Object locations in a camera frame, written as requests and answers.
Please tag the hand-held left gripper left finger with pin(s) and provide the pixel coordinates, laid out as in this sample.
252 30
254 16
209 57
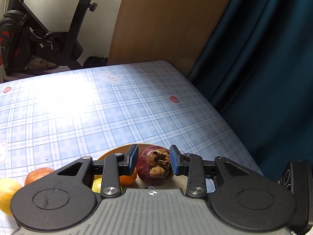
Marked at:
133 158

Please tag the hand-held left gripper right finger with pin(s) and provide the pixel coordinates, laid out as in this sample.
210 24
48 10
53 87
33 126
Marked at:
174 159

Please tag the cream round plate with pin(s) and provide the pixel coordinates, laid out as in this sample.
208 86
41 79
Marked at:
123 148

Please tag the dark purple mangosteen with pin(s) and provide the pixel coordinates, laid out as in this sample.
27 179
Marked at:
146 162

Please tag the orange tangerine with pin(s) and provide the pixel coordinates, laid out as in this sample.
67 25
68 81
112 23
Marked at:
127 180

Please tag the small yellow-green fruit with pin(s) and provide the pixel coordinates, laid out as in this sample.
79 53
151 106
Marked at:
97 186

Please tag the blue plaid tablecloth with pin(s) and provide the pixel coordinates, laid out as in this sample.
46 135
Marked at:
97 117

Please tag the red apple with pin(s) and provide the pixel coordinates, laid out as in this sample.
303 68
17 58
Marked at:
36 176

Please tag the dark bag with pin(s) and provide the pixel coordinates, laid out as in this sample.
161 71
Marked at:
96 61

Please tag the dark teal curtain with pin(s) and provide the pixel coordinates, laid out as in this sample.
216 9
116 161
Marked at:
256 66

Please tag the small yellow lemon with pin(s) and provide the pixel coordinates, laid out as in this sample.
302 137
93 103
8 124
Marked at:
8 195

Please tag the brown shoe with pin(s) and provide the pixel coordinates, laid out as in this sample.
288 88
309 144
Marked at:
41 64

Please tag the wooden board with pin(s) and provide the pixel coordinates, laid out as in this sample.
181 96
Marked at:
159 24

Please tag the black exercise bike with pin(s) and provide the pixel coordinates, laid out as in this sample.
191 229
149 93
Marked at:
73 34

